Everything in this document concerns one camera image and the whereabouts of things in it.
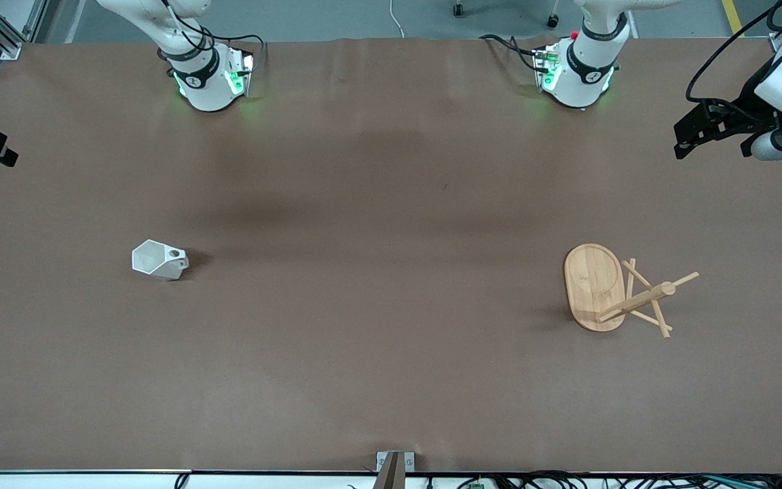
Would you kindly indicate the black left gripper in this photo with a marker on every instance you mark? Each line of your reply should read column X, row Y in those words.
column 744, row 114

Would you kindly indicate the white faceted cup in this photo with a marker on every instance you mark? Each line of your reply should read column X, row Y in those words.
column 153, row 261

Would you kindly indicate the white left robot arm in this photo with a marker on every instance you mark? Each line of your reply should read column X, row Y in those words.
column 584, row 75

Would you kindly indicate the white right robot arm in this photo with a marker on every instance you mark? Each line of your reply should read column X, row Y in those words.
column 201, row 81

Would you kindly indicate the wooden cup rack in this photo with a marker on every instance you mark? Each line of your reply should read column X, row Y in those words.
column 594, row 285

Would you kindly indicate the yellow floor tape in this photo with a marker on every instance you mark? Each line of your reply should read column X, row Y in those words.
column 732, row 17

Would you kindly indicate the brown paper table cover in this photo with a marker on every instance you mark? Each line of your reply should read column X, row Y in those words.
column 391, row 305

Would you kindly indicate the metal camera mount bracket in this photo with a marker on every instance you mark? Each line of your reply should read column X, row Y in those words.
column 394, row 465

